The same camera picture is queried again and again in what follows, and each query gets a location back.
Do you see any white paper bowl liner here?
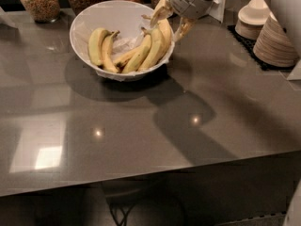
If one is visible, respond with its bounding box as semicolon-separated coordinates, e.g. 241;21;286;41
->
112;35;143;56

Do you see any small short yellow banana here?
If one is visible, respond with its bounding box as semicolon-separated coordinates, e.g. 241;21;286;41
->
114;47;138;68

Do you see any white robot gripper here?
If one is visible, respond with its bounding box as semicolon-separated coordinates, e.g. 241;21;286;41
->
150;0;213;42

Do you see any left glass cereal jar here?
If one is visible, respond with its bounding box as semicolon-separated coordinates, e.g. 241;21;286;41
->
20;0;60;23

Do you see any large white bowl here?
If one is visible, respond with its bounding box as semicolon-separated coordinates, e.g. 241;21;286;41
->
70;0;175;82

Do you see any white folded sign stand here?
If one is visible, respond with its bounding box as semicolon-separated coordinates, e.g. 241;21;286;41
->
209;0;229;23

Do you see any rear right yellow banana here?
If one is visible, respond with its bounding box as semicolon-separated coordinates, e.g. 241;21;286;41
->
151;19;172;62

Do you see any leftmost greenish yellow banana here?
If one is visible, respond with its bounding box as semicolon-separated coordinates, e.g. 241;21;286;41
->
87;27;111;66

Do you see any stack of paper plates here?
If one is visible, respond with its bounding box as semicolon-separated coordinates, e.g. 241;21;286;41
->
253;13;299;68

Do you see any black rubber mat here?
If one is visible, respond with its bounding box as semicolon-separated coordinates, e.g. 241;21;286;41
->
227;25;277;71

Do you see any stack of small bowls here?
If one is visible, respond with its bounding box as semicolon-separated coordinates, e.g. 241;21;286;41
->
235;0;270;40

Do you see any long yellow banana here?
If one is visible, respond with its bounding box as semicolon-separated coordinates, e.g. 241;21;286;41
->
138;27;165;72

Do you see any middle yellow banana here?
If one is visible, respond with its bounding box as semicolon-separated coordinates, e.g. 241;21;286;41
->
122;28;152;73

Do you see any white card at right edge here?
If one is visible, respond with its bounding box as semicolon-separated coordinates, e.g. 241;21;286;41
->
287;59;301;81

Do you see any white paper at left edge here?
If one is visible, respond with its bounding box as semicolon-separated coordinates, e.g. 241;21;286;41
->
0;7;16;28

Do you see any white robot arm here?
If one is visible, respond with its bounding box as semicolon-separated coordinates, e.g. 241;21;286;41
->
150;0;301;226

